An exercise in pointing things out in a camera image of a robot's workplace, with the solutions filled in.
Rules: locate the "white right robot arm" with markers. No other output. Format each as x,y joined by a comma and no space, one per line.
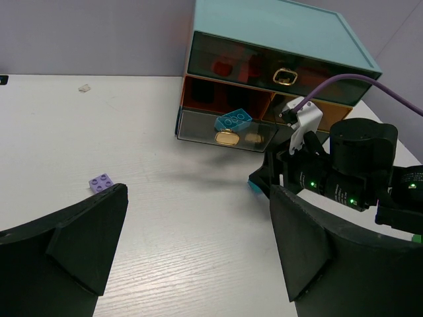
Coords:
395,191

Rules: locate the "small white debris piece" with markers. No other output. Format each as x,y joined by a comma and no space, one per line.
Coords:
85,88

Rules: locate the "small teal lego cube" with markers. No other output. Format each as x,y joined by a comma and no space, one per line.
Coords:
256,189

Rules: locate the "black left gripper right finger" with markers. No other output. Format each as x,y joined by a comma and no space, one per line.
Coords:
333,267

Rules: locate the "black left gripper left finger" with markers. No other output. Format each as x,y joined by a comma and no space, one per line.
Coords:
59,264

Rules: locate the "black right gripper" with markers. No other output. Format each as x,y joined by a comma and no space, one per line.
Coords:
338,176

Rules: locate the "teal drawer cabinet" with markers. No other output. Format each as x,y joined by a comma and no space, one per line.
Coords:
280,25

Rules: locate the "long teal lego brick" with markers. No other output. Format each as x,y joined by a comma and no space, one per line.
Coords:
235,121

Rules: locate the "lilac lego brick rear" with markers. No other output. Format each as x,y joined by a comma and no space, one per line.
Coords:
100,183

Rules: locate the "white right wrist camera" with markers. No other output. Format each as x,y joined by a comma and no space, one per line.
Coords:
306,119

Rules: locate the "long green lego brick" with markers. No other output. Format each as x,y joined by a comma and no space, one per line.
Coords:
417,238

